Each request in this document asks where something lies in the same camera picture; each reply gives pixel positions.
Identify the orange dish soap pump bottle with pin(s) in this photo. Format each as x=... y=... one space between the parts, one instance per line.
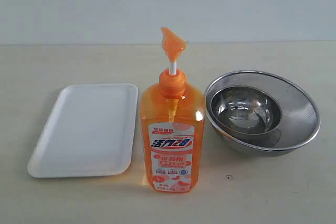
x=172 y=115

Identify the small stainless steel bowl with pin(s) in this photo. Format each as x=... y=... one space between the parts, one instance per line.
x=248 y=114

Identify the white rectangular plastic tray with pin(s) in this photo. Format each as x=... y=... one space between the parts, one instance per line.
x=89 y=132

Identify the steel mesh strainer basket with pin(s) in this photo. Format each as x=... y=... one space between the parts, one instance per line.
x=300 y=118

